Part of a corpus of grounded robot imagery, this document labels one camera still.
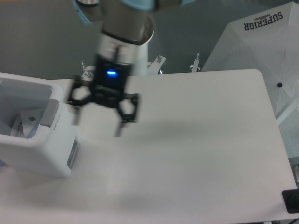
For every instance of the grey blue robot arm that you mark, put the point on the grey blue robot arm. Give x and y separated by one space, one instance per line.
126 26

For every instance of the white metal base bracket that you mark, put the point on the white metal base bracket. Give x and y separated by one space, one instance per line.
153 68

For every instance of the white umbrella with lettering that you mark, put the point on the white umbrella with lettering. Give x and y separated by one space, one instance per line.
269 42

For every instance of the white trash can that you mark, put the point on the white trash can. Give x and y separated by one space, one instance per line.
51 151

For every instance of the black device at table corner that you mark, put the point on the black device at table corner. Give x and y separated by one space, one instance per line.
291 200

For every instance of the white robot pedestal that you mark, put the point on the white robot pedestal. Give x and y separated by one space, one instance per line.
141 64

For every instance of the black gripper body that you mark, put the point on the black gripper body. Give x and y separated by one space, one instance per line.
109 81

